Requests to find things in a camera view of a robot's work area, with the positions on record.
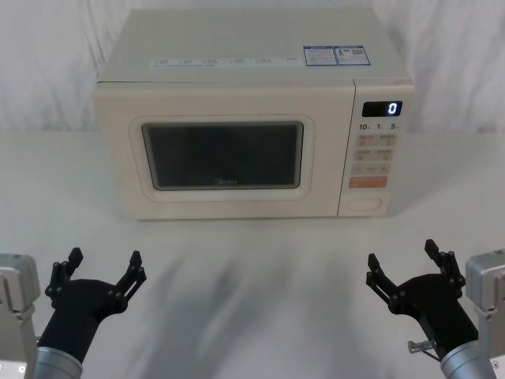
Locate white table cloth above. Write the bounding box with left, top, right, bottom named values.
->
left=0, top=128, right=505, bottom=379

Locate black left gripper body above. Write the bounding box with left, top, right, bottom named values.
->
left=38, top=278, right=128, bottom=363

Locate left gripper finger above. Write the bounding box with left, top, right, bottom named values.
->
left=108, top=250, right=148, bottom=313
left=44, top=246, right=84, bottom=307

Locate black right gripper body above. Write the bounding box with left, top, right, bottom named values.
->
left=388, top=273, right=481, bottom=357

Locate cream microwave oven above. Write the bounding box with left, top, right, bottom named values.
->
left=92, top=8, right=416, bottom=222

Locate thin cable with silver plug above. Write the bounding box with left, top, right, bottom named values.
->
left=407, top=340, right=445, bottom=363

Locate white curtain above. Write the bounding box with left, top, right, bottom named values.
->
left=0, top=0, right=505, bottom=135

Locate oven control panel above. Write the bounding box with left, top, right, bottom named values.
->
left=337, top=78, right=416, bottom=219

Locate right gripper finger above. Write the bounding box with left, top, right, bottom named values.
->
left=365, top=253, right=404, bottom=316
left=424, top=238, right=466, bottom=301

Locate cream oven door with window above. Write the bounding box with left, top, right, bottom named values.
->
left=92, top=80, right=358, bottom=222

